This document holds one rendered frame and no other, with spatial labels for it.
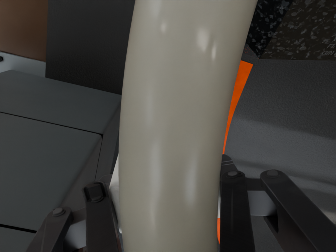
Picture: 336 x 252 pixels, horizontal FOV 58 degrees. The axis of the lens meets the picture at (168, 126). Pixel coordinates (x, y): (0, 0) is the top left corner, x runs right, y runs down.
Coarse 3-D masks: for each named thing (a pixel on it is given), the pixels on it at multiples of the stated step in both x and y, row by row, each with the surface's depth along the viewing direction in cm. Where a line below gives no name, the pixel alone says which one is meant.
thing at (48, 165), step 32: (0, 64) 101; (32, 64) 101; (0, 96) 75; (32, 96) 81; (64, 96) 88; (96, 96) 96; (0, 128) 59; (32, 128) 62; (64, 128) 66; (96, 128) 71; (0, 160) 48; (32, 160) 51; (64, 160) 53; (96, 160) 67; (0, 192) 41; (32, 192) 43; (64, 192) 45; (0, 224) 35; (32, 224) 37
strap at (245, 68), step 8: (240, 64) 101; (248, 64) 101; (240, 72) 102; (248, 72) 102; (240, 80) 102; (240, 88) 103; (232, 96) 104; (232, 104) 105; (232, 112) 106; (224, 144) 110
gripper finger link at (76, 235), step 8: (104, 176) 19; (112, 208) 16; (80, 216) 15; (72, 224) 14; (80, 224) 15; (72, 232) 15; (80, 232) 15; (64, 240) 15; (72, 240) 15; (80, 240) 15; (64, 248) 15; (72, 248) 15
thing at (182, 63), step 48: (144, 0) 7; (192, 0) 6; (240, 0) 7; (144, 48) 7; (192, 48) 7; (240, 48) 7; (144, 96) 7; (192, 96) 7; (144, 144) 7; (192, 144) 7; (144, 192) 8; (192, 192) 8; (144, 240) 8; (192, 240) 8
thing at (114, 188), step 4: (116, 164) 18; (116, 168) 18; (116, 172) 17; (112, 176) 17; (116, 176) 17; (112, 180) 16; (116, 180) 16; (112, 184) 16; (116, 184) 16; (112, 188) 16; (116, 188) 16; (112, 192) 16; (116, 192) 16; (112, 196) 16; (116, 196) 16; (112, 200) 16; (116, 200) 16; (116, 204) 16; (116, 208) 16; (116, 212) 16; (120, 220) 16; (120, 224) 16; (120, 228) 16; (120, 232) 17
